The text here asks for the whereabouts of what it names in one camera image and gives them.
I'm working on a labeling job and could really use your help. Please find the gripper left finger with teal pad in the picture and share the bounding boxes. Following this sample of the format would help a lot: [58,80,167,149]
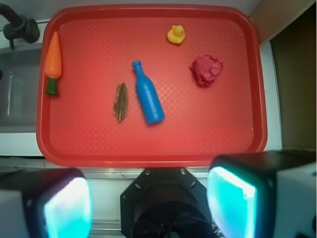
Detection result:
[0,168,93,238]

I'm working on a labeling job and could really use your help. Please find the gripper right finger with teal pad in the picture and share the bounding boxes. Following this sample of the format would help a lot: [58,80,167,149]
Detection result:
[207,150,317,238]

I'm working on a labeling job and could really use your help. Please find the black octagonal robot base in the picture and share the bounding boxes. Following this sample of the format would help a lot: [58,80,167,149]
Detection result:
[120,168,217,238]

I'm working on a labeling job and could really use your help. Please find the brown bark piece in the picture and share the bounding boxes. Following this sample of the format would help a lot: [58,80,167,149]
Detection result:
[112,82,128,122]

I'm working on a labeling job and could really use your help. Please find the steel sink basin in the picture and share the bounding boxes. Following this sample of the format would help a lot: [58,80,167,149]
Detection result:
[0,49,41,133]

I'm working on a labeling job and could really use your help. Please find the red plastic tray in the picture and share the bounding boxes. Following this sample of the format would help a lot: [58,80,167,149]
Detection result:
[36,4,267,168]

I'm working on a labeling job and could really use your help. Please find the blue toy bottle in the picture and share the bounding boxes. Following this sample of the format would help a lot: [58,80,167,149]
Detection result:
[132,60,165,124]

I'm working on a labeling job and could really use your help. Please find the crumpled red paper ball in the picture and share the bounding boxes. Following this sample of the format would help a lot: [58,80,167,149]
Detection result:
[191,55,223,87]

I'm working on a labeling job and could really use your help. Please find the orange toy carrot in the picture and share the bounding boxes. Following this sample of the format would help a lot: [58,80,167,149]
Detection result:
[45,31,62,95]

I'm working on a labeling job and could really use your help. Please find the dark sink faucet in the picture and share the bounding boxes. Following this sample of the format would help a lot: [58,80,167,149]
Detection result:
[0,3,40,50]

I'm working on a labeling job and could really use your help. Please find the yellow rubber duck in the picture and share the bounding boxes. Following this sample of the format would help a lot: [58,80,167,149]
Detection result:
[166,25,186,44]

